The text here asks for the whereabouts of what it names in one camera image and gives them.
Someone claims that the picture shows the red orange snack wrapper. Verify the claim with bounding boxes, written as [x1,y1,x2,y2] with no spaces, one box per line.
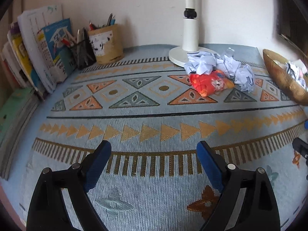
[188,70,235,97]

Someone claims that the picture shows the cardboard pen holder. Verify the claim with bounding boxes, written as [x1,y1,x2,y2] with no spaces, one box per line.
[88,24,124,65]

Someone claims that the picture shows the green flat book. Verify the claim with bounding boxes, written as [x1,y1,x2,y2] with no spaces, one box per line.
[1,88,39,180]

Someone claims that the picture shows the white desk lamp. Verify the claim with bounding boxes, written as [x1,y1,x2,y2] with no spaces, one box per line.
[169,0,216,67]

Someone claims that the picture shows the white paper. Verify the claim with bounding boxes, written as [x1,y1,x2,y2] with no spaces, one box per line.
[285,62,307,90]

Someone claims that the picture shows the woven golden basket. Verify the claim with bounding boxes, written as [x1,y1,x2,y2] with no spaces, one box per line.
[263,49,308,106]

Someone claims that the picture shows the black mesh pen holder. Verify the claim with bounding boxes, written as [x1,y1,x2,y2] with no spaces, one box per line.
[70,39,97,70]

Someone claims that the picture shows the patterned blue table mat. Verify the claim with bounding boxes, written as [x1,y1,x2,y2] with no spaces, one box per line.
[4,43,308,231]

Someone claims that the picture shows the paper pile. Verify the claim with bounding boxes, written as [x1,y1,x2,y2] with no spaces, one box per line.
[184,48,255,92]

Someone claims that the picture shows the row of standing books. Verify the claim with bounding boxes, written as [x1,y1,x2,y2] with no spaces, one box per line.
[7,4,76,96]

